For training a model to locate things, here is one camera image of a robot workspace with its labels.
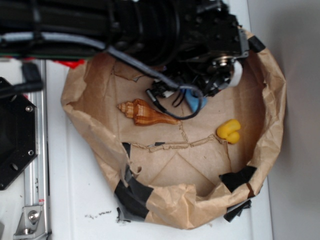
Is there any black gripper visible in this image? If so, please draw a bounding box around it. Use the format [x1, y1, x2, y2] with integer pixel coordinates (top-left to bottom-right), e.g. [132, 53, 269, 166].
[175, 0, 249, 97]

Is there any blue sponge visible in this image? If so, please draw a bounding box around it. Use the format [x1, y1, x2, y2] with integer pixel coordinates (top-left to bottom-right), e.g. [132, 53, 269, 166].
[185, 89, 199, 113]

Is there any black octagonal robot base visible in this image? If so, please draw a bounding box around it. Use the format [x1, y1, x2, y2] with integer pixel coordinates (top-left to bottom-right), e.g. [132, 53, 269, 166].
[0, 94, 38, 191]

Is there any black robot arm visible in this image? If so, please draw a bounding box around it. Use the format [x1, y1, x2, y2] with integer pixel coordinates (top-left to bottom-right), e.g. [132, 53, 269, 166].
[0, 0, 250, 96]

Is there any yellow rubber duck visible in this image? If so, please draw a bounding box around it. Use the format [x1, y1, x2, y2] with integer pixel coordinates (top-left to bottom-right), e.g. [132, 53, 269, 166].
[216, 119, 241, 144]

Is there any orange conch seashell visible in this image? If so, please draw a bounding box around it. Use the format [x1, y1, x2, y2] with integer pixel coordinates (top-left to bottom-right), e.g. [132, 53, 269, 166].
[117, 99, 180, 126]

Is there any brown paper bag bowl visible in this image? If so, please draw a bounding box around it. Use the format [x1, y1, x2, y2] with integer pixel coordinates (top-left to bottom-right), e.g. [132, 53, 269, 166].
[61, 33, 286, 229]

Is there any white plastic bin lid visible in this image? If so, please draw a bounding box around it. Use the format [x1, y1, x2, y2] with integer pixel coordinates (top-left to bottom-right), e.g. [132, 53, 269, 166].
[46, 0, 275, 240]

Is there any grey sleeved cable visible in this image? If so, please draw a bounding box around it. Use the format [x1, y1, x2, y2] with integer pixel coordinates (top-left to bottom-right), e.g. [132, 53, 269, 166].
[0, 32, 204, 120]

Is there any aluminium extrusion rail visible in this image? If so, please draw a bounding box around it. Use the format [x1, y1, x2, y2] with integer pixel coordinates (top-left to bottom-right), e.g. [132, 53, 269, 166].
[12, 59, 52, 240]

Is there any metal corner bracket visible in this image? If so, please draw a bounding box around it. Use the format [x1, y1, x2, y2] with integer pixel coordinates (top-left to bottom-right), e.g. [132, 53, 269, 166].
[13, 205, 46, 240]

